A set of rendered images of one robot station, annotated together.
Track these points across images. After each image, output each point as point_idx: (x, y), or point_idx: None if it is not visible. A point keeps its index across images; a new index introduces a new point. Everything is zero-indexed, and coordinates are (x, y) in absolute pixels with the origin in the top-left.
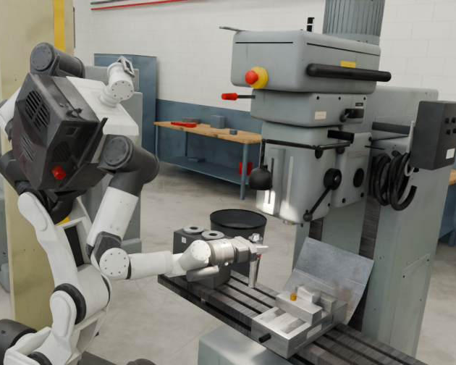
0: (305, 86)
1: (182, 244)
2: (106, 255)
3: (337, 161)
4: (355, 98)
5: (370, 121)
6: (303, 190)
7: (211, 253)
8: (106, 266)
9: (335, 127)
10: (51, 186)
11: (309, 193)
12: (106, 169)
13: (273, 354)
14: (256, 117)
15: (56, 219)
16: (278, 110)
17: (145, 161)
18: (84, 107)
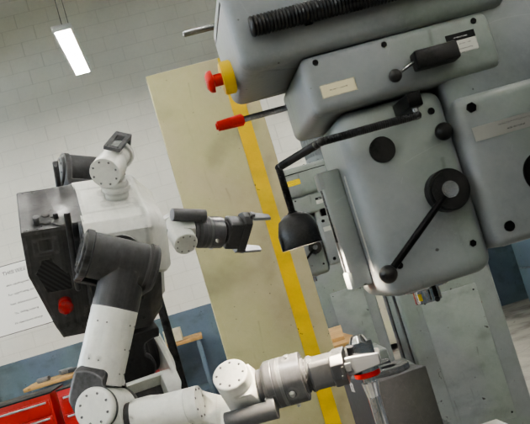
0: (262, 55)
1: (353, 395)
2: (80, 398)
3: (461, 154)
4: (441, 29)
5: None
6: (373, 226)
7: (260, 378)
8: (82, 415)
9: (421, 95)
10: (82, 328)
11: (391, 230)
12: (81, 280)
13: None
14: (299, 137)
15: (134, 378)
16: (299, 111)
17: (124, 255)
18: (68, 211)
